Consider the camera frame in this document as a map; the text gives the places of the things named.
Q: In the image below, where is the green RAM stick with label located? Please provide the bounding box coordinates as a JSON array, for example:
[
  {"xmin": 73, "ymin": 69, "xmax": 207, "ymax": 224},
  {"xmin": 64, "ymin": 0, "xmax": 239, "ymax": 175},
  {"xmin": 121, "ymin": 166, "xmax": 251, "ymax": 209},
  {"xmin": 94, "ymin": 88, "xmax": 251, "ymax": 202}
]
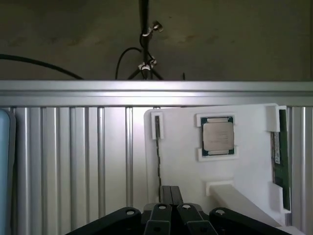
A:
[{"xmin": 269, "ymin": 109, "xmax": 293, "ymax": 212}]

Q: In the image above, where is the white printed parts rack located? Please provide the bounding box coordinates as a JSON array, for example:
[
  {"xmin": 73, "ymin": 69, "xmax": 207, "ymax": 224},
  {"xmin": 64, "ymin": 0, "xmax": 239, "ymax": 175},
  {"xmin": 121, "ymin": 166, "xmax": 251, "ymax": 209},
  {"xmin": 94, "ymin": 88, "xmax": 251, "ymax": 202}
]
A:
[{"xmin": 143, "ymin": 103, "xmax": 303, "ymax": 232}]

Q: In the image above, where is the CPU with silver heat spreader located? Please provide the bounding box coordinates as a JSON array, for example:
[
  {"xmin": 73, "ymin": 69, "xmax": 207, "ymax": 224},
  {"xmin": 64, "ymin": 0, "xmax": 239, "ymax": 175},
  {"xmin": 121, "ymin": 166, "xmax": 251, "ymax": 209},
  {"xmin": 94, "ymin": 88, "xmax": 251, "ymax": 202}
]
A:
[{"xmin": 200, "ymin": 116, "xmax": 236, "ymax": 157}]

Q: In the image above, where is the black tripod stand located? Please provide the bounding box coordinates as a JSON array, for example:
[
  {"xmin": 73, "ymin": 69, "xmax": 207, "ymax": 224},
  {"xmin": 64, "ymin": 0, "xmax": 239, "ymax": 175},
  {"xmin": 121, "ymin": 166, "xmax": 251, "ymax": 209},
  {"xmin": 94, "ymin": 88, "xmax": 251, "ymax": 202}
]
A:
[{"xmin": 126, "ymin": 0, "xmax": 165, "ymax": 80}]

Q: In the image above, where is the aluminium table frame rail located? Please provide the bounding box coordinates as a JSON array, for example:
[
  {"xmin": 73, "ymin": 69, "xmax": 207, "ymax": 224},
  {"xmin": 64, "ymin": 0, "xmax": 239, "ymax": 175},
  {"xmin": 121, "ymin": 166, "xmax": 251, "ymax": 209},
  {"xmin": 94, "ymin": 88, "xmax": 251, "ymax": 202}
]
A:
[{"xmin": 0, "ymin": 80, "xmax": 313, "ymax": 108}]

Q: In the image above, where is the thin black looped cable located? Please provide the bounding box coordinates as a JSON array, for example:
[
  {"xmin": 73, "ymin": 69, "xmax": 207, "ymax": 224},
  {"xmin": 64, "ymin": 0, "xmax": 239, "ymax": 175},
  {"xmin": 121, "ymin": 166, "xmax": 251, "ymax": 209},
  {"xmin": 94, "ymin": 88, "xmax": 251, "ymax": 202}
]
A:
[{"xmin": 114, "ymin": 47, "xmax": 143, "ymax": 80}]

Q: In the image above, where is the thick black cable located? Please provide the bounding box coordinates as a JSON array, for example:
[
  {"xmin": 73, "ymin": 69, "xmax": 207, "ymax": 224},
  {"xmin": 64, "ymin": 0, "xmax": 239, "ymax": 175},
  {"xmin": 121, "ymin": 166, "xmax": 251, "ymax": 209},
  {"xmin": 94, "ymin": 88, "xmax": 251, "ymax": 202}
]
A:
[{"xmin": 0, "ymin": 54, "xmax": 85, "ymax": 80}]

